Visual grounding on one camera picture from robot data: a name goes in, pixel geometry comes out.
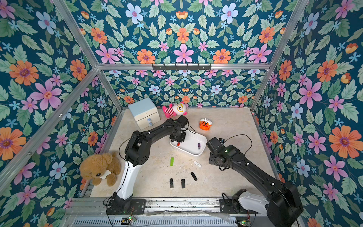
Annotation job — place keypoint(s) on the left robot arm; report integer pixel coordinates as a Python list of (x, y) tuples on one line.
[(137, 153)]

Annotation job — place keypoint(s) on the black hook rail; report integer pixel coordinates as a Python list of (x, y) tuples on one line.
[(176, 67)]

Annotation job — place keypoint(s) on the white storage box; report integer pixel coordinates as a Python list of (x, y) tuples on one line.
[(190, 144)]

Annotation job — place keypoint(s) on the black usb drive white stripe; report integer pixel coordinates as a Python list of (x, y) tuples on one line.
[(194, 176)]

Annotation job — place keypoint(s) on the aluminium frame corner post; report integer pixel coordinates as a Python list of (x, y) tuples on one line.
[(261, 54)]

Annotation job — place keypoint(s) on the pink striped plush toy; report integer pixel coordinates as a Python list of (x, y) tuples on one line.
[(176, 109)]

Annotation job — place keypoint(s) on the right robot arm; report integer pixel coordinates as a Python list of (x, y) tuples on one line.
[(279, 201)]

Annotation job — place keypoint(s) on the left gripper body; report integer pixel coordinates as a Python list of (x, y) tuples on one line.
[(179, 137)]

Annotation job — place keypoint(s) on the white mini drawer cabinet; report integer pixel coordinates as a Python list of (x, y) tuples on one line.
[(145, 113)]

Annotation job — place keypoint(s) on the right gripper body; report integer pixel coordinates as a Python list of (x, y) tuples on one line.
[(212, 144)]

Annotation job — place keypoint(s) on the brown teddy bear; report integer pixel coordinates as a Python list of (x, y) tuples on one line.
[(98, 167)]

